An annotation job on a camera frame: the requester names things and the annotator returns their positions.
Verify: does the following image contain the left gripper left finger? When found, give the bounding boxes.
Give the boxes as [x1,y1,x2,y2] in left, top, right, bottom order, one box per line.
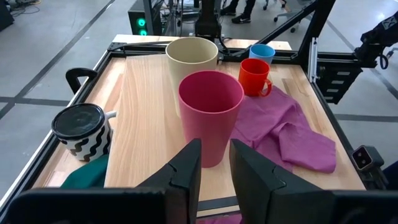
[6,138,203,224]

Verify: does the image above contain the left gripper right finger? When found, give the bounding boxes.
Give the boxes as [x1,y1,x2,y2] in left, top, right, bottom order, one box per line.
[229,138,398,224]

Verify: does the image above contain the tall pink cup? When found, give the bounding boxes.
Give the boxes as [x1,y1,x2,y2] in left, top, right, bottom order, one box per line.
[177,70,245,169]

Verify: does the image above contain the black white wavy mug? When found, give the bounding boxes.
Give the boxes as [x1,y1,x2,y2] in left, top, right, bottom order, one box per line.
[51,103,118,162]

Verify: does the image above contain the red mug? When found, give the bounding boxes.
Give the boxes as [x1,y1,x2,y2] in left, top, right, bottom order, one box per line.
[238,58,274,98]

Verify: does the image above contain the tall cream cup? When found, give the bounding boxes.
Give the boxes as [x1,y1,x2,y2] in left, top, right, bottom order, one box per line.
[165,36,220,118]

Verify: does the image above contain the small blue cup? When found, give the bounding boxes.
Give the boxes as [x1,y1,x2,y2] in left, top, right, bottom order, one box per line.
[248,44,276,65]

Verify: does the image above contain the purple cloth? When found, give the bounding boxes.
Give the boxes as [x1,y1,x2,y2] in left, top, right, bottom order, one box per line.
[196,85,337,224]

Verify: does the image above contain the green cloth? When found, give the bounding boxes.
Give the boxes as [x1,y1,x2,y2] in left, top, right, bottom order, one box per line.
[60,154,110,189]

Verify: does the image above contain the black computer green lights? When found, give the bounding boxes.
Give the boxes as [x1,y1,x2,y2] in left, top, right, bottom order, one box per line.
[127,0,162,37]

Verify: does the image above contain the person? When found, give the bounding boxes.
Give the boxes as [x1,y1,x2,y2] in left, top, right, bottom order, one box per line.
[220,0,257,25]

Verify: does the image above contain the small black camera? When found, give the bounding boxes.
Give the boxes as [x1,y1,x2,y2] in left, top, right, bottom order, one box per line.
[351,144,386,172]

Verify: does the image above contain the silver aluminium bracket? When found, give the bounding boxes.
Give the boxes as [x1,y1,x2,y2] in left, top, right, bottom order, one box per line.
[307,37,320,83]

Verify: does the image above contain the black aluminium table frame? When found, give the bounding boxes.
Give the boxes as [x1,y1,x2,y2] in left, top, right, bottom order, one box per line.
[0,0,386,215]

